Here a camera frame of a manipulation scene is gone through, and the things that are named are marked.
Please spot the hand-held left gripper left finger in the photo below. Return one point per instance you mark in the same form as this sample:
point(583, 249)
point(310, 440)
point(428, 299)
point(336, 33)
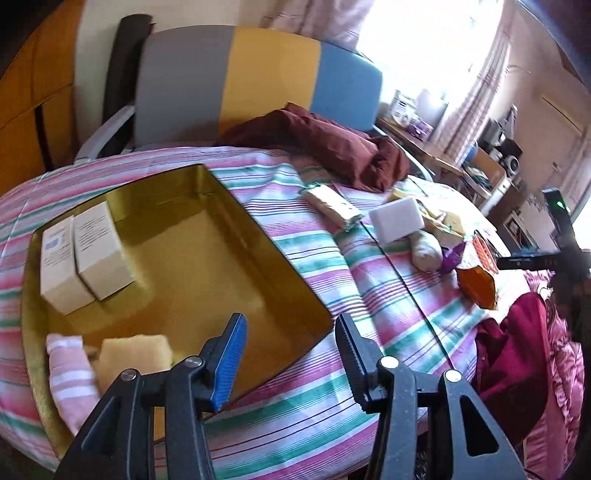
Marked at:
point(228, 364)

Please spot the wooden side desk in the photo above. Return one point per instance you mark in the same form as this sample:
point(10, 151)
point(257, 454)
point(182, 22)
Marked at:
point(438, 157)

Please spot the grey yellow blue chair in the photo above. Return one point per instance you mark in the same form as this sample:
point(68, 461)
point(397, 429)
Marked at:
point(184, 92)

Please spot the pink floral blanket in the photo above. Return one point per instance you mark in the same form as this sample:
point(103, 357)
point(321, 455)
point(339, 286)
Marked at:
point(565, 383)

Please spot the striped tablecloth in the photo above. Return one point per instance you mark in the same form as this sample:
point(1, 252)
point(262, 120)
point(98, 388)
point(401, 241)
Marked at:
point(369, 295)

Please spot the purple packet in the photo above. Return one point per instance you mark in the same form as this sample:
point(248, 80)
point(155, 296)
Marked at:
point(455, 256)

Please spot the gold metal tin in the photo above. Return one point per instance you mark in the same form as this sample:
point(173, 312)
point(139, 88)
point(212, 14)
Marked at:
point(194, 258)

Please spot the yellow green carton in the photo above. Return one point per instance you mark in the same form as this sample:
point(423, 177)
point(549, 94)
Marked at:
point(445, 226)

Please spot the purple box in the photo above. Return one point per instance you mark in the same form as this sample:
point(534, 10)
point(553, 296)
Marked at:
point(421, 128)

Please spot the red patterned packet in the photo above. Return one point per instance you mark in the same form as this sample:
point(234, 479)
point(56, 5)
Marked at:
point(482, 249)

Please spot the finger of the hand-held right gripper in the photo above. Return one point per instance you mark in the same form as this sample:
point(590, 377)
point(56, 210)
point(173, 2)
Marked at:
point(526, 263)

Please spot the white sponge block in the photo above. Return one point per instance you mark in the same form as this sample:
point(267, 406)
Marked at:
point(398, 221)

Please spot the dark chair back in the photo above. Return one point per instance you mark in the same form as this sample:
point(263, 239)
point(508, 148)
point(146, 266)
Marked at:
point(127, 60)

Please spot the yellow sponge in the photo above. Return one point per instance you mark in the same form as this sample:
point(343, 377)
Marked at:
point(134, 357)

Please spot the black stereo speaker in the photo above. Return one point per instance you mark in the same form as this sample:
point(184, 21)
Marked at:
point(511, 154)

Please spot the pink striped towel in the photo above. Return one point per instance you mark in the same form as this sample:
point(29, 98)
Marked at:
point(71, 383)

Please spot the wooden wardrobe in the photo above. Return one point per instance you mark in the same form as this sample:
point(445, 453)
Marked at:
point(32, 106)

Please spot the orange packet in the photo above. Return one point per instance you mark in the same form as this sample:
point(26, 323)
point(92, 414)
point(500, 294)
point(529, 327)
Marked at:
point(478, 286)

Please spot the white cardboard box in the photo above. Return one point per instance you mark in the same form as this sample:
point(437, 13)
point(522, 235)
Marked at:
point(104, 258)
point(60, 272)

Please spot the wall air conditioner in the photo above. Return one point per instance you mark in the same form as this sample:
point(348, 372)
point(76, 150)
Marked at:
point(558, 113)

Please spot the corn snack packet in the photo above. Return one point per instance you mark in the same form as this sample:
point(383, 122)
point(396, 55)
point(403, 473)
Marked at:
point(330, 203)

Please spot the maroon cloth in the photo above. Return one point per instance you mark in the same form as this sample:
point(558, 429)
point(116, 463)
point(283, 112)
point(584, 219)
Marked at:
point(332, 143)

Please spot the pink patterned curtain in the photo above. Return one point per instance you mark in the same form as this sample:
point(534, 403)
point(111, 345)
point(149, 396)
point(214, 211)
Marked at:
point(475, 92)
point(314, 18)

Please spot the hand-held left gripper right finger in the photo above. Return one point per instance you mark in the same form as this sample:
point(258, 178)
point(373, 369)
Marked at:
point(355, 364)

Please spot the maroon garment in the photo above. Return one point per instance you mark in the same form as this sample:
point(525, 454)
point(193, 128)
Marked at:
point(512, 350)

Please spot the beige cloth bundle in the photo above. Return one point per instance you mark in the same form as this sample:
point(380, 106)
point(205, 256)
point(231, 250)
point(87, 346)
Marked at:
point(425, 251)

